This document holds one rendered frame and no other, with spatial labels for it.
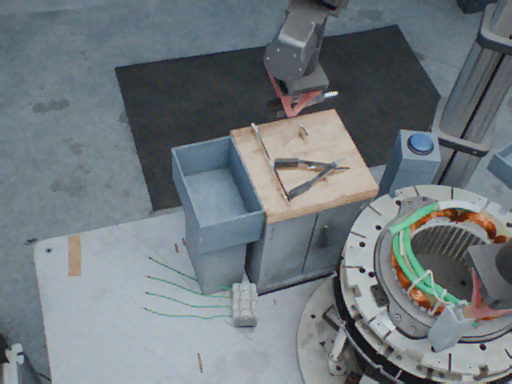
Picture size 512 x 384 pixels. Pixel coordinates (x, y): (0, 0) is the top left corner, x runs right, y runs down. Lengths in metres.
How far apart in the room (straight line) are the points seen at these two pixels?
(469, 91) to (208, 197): 0.55
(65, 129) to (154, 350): 1.52
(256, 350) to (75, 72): 1.84
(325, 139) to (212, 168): 0.21
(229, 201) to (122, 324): 0.31
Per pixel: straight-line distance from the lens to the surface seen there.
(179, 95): 2.68
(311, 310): 1.25
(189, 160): 1.14
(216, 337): 1.23
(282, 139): 1.13
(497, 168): 1.24
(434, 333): 0.92
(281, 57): 0.86
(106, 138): 2.56
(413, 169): 1.23
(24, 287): 2.24
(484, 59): 1.29
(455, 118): 1.39
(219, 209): 1.13
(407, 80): 2.91
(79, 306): 1.28
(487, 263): 0.73
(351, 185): 1.09
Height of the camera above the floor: 1.91
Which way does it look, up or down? 55 degrees down
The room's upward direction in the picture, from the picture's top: 9 degrees clockwise
